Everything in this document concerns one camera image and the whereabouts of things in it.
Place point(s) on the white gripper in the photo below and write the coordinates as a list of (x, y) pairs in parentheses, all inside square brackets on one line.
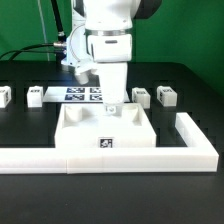
[(112, 78)]

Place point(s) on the white square table top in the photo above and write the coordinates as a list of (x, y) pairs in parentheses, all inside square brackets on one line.
[(90, 126)]

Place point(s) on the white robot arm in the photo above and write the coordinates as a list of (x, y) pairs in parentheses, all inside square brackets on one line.
[(101, 43)]

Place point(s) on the white marker sheet with tags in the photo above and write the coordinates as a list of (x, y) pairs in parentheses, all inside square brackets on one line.
[(73, 94)]

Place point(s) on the white L-shaped obstacle fence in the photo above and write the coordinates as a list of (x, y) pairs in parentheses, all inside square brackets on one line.
[(197, 155)]

